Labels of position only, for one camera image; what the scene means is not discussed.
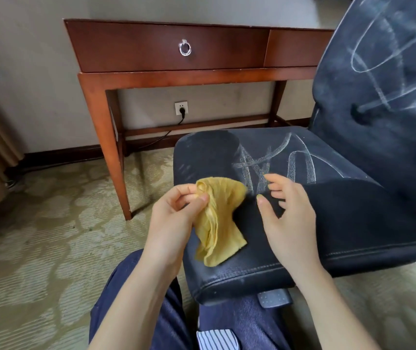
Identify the person's left hand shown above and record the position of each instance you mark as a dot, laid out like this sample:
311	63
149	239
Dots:
168	236

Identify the person's right hand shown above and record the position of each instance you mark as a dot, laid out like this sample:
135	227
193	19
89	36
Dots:
295	236

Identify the yellow cleaning cloth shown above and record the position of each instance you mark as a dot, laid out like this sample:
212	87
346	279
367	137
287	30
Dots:
219	222

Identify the black leather chair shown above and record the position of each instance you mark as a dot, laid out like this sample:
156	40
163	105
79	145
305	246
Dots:
357	222

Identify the person's left forearm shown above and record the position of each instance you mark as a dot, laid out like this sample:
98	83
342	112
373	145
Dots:
131	313

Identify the person's right forearm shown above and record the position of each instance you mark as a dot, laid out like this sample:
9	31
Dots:
335	317

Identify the navy dress with white trim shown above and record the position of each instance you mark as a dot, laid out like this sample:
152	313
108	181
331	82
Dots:
244	320

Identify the blue striped white apron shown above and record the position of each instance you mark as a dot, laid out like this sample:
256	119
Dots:
215	340

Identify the small white power socket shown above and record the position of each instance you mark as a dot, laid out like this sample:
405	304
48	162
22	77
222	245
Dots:
177	104

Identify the red-brown wooden table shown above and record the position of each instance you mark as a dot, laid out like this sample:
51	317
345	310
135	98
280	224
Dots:
120	47

